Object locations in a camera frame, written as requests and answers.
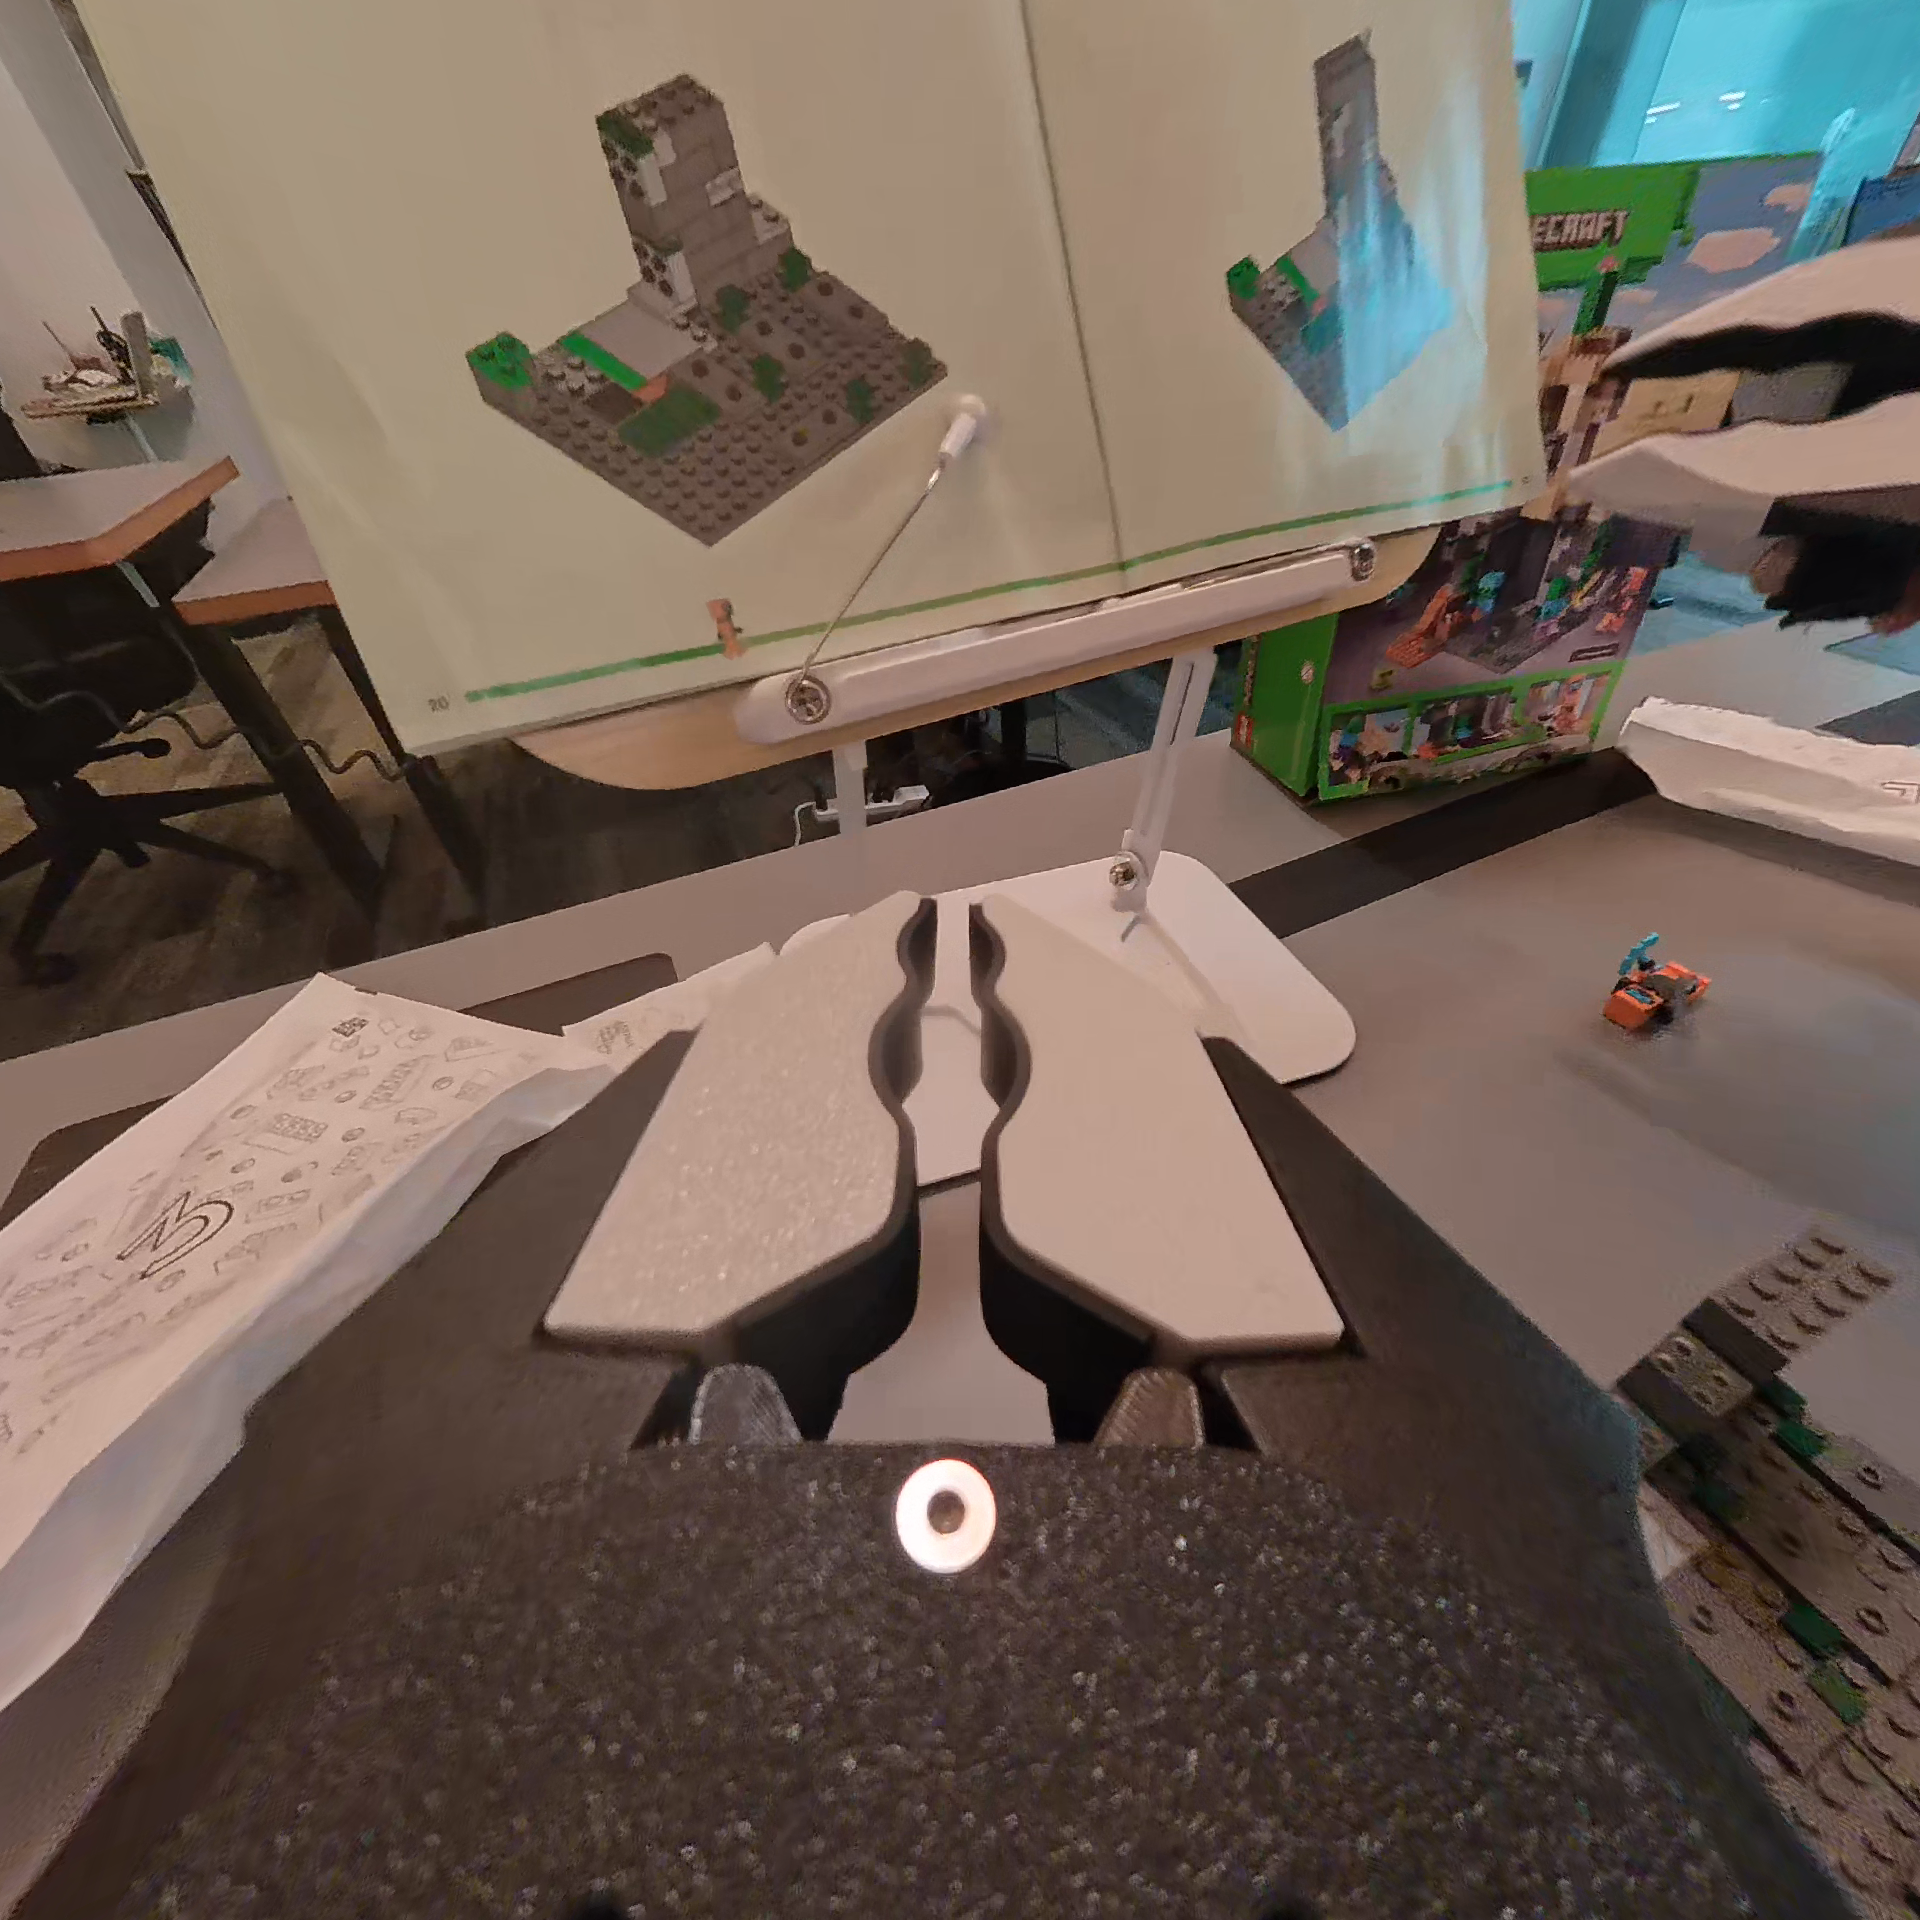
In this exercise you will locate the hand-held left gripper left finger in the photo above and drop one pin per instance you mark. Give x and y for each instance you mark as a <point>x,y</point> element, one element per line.
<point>749,1184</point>

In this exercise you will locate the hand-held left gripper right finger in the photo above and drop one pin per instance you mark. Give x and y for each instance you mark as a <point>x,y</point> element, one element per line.
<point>1171,1200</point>

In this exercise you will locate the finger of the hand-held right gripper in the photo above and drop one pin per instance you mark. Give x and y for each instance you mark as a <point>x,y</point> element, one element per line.
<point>1828,293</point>
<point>1680,480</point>

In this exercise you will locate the grey studded brick baseplate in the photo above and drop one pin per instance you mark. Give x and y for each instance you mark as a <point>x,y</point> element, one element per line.
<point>1828,1621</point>

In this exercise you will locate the white book stand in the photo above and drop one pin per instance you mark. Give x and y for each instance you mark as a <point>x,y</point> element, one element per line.
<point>1213,975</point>

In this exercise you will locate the green toy box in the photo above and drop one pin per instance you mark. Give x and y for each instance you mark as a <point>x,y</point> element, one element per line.
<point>1500,675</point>

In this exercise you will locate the small orange brick figure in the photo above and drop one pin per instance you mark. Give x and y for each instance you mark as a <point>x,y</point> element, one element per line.
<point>1657,993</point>

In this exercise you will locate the printed white paper bag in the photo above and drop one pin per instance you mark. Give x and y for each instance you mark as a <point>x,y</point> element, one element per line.
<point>224,1200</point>

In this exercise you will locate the wooden top table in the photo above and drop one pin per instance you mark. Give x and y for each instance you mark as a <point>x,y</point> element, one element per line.
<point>270,578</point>
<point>106,516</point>

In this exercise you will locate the black office chair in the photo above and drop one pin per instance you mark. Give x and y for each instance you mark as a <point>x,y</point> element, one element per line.
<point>89,705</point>

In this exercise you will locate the building instruction booklet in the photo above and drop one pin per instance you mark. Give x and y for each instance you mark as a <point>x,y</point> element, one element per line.
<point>451,225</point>

